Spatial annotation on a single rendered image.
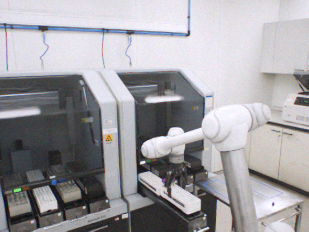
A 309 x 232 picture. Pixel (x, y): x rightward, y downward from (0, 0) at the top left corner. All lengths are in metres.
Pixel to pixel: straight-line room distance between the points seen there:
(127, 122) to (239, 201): 1.03
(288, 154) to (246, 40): 1.67
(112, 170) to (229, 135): 1.08
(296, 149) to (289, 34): 1.54
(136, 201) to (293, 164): 2.48
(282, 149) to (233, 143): 2.94
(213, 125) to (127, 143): 0.99
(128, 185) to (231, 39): 2.63
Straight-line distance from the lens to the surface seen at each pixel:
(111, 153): 1.94
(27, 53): 2.84
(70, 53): 2.91
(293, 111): 3.88
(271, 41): 4.42
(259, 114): 1.22
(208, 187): 2.04
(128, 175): 2.05
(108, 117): 1.87
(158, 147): 1.52
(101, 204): 1.94
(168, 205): 1.83
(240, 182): 1.17
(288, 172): 4.07
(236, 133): 1.12
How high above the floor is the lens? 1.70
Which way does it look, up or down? 14 degrees down
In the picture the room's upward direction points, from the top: straight up
